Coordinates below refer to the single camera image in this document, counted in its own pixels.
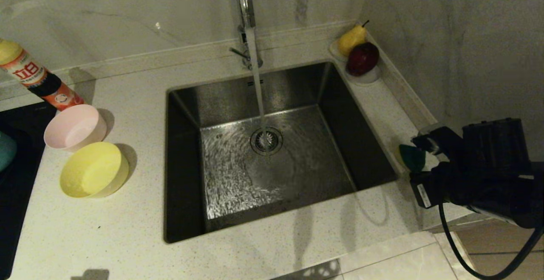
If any dark red apple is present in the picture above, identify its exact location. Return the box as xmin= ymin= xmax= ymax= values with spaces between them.
xmin=346 ymin=42 xmax=380 ymax=77

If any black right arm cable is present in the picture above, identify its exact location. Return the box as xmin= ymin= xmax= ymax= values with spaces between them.
xmin=438 ymin=203 xmax=544 ymax=280

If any yellow pear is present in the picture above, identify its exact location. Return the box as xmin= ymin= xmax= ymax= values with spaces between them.
xmin=338 ymin=20 xmax=369 ymax=57

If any blue plastic bowl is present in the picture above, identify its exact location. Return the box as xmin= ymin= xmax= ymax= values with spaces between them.
xmin=0 ymin=131 xmax=17 ymax=172

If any small white dish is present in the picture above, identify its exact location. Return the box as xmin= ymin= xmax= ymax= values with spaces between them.
xmin=328 ymin=38 xmax=382 ymax=86

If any round metal drain strainer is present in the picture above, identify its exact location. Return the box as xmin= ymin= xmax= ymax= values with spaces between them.
xmin=250 ymin=127 xmax=283 ymax=156

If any running water stream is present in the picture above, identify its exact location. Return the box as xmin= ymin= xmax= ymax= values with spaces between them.
xmin=246 ymin=27 xmax=270 ymax=144

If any dish soap bottle orange label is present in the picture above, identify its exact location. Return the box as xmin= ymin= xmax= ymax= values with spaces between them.
xmin=0 ymin=38 xmax=85 ymax=111

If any green and yellow sponge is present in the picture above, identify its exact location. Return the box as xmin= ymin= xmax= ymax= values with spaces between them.
xmin=397 ymin=144 xmax=427 ymax=174

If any stainless steel sink basin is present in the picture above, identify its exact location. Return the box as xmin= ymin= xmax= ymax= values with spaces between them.
xmin=164 ymin=60 xmax=400 ymax=243

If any yellow plastic bowl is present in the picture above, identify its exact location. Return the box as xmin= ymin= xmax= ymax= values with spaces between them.
xmin=59 ymin=141 xmax=130 ymax=199

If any wood tone cabinet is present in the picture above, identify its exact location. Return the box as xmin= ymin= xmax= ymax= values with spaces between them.
xmin=455 ymin=221 xmax=544 ymax=280

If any pink plastic bowl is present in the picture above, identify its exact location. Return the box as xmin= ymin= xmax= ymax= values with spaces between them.
xmin=44 ymin=104 xmax=108 ymax=153

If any black glass cooktop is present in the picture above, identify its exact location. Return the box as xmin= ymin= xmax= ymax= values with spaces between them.
xmin=0 ymin=103 xmax=57 ymax=278

